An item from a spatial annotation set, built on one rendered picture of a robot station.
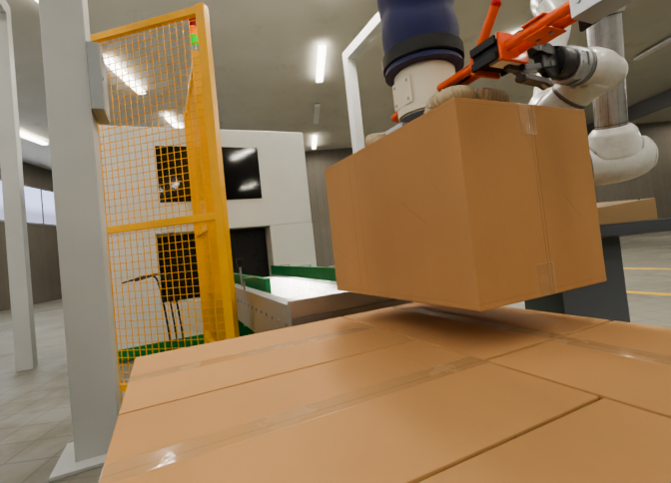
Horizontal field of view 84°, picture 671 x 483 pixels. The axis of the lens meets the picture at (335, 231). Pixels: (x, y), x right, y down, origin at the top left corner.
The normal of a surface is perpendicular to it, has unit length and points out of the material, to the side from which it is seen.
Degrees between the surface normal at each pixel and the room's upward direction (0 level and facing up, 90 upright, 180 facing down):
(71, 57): 90
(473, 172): 90
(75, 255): 90
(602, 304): 90
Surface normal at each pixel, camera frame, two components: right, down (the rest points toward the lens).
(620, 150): -0.36, 0.26
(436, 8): 0.17, -0.32
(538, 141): 0.43, -0.07
